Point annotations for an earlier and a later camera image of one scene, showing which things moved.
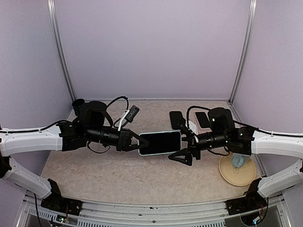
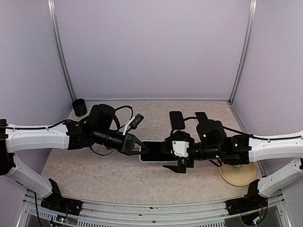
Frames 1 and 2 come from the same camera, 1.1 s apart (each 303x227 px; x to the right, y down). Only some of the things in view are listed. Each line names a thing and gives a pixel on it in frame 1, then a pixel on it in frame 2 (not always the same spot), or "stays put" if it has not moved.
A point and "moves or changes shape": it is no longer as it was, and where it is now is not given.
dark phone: x=161 y=142 moves or changes shape
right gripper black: x=187 y=153 -> x=177 y=135
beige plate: x=241 y=176 stays put
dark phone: x=202 y=119 stays put
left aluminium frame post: x=54 y=21 stays put
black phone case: x=176 y=120 stays put
